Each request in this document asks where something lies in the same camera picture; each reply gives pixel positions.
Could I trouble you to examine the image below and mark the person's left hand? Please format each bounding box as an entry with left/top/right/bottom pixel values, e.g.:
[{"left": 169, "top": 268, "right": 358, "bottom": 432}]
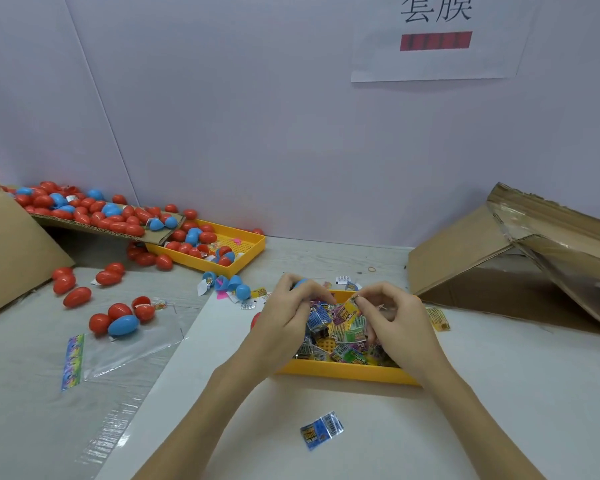
[{"left": 230, "top": 273, "right": 337, "bottom": 381}]

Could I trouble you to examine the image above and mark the person's right hand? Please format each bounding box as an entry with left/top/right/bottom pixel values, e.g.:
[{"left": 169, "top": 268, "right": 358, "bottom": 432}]
[{"left": 352, "top": 283, "right": 459, "bottom": 388}]

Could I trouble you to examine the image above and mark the yellow label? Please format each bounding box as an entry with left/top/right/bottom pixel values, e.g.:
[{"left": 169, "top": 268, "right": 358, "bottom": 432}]
[{"left": 426, "top": 305, "right": 451, "bottom": 332}]

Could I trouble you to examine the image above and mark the blue packet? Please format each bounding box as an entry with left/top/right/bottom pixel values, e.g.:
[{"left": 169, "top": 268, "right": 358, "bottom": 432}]
[{"left": 299, "top": 411, "right": 345, "bottom": 452}]

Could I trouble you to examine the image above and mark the pile of plastic eggs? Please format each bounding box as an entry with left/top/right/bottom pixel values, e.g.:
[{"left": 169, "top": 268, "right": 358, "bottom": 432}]
[{"left": 8, "top": 181, "right": 266, "bottom": 339}]

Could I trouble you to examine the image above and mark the person's left forearm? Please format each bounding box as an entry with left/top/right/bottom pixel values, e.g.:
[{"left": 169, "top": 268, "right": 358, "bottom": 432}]
[{"left": 132, "top": 359, "right": 276, "bottom": 480}]

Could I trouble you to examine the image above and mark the person's right forearm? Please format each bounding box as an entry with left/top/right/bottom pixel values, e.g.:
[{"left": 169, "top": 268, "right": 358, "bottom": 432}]
[{"left": 420, "top": 363, "right": 546, "bottom": 480}]

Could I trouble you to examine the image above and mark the yellow plastic tray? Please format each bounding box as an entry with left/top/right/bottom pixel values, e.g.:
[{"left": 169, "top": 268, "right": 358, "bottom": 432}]
[{"left": 275, "top": 287, "right": 421, "bottom": 387}]

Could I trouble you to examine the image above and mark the torn flattened cardboard box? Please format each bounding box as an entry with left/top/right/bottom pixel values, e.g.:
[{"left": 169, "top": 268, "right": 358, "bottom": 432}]
[{"left": 407, "top": 183, "right": 600, "bottom": 339}]

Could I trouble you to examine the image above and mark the yellow tray under eggs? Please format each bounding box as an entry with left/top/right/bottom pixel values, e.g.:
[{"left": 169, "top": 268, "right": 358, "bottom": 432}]
[{"left": 145, "top": 219, "right": 267, "bottom": 278}]

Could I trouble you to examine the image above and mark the clear bag with coloured label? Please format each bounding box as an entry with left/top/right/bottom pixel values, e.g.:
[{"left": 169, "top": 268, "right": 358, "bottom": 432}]
[{"left": 60, "top": 317, "right": 186, "bottom": 391}]

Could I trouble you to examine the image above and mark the brown cardboard sheet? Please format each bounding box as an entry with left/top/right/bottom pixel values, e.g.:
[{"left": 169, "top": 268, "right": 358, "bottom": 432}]
[{"left": 35, "top": 215, "right": 186, "bottom": 246}]

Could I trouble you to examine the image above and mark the white paper sign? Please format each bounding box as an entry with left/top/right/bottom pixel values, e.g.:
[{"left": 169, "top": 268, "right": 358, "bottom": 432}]
[{"left": 351, "top": 0, "right": 531, "bottom": 84}]

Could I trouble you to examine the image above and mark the tall brown cardboard box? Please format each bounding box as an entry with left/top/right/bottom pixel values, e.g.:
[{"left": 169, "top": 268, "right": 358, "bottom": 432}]
[{"left": 0, "top": 159, "right": 76, "bottom": 323}]

